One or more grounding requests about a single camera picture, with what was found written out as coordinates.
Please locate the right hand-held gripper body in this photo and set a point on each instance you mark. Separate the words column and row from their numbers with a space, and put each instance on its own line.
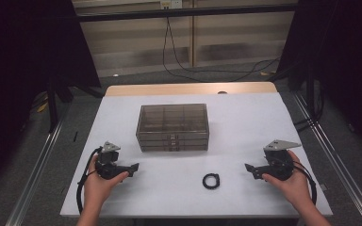
column 278, row 163

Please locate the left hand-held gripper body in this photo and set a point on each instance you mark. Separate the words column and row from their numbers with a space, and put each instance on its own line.
column 108, row 166

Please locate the transparent brown drawer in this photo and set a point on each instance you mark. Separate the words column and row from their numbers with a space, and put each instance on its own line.
column 157, row 148

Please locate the transparent brown drawer box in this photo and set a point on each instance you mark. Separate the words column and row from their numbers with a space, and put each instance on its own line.
column 172, row 124

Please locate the person's left hand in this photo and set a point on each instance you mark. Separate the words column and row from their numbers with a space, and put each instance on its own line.
column 99, row 188

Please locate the person's right hand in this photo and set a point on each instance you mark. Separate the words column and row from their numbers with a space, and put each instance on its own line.
column 290, row 188

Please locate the small black stick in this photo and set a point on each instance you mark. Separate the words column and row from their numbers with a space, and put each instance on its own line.
column 75, row 136

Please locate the white table mat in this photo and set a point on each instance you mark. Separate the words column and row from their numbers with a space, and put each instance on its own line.
column 176, row 197

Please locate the black metal stand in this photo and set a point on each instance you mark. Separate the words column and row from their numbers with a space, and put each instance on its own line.
column 310, row 94
column 52, row 106

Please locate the dark table grommet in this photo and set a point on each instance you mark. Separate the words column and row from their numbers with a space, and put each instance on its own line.
column 222, row 92

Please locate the black curtain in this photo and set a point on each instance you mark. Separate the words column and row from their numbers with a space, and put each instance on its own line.
column 345, row 62
column 22, row 62

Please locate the black horizontal bar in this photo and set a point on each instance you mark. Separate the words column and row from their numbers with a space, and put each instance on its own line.
column 185, row 12

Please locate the metal floor rail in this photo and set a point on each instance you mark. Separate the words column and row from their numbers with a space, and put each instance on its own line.
column 342, row 169
column 34, row 175

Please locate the white wall socket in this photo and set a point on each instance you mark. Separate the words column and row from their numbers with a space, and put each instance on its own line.
column 171, row 3

